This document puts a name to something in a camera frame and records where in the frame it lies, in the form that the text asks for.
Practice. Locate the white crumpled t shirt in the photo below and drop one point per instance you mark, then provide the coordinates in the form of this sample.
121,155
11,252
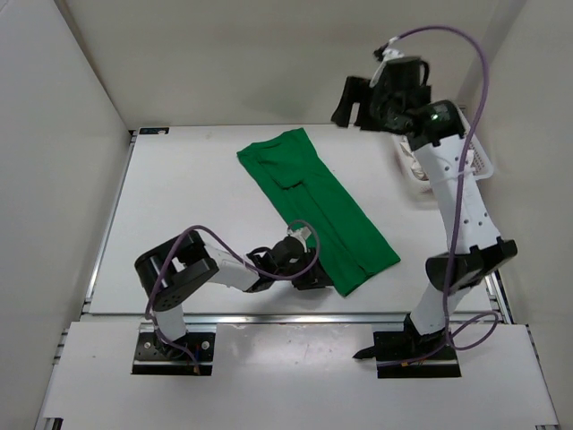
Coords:
412,163

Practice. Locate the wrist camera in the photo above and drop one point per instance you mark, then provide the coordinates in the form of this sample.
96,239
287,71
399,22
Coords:
387,53
301,234

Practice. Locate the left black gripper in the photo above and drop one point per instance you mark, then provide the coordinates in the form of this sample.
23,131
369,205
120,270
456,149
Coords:
314,279

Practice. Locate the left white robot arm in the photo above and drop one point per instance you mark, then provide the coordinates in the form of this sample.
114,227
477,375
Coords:
173,271

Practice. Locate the green t shirt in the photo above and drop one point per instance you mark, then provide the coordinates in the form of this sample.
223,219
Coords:
299,185

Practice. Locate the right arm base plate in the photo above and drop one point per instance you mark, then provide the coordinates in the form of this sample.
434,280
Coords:
394,363

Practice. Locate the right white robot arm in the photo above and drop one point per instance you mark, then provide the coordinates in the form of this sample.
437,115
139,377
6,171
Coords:
439,141

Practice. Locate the aluminium front rail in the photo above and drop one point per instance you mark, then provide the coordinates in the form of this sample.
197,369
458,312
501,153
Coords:
210,319

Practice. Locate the white plastic basket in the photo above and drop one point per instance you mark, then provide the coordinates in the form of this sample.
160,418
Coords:
481,165

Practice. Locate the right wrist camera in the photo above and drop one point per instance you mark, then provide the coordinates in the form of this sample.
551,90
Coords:
387,53

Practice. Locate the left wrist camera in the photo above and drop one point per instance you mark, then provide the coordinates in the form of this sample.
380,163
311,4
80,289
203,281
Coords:
301,234

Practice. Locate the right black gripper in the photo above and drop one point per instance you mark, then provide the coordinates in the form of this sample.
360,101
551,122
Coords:
354,94

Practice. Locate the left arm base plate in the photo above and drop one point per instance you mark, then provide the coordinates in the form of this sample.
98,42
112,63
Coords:
154,357

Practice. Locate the aluminium left rail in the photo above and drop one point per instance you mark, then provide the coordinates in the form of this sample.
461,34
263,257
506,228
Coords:
118,184

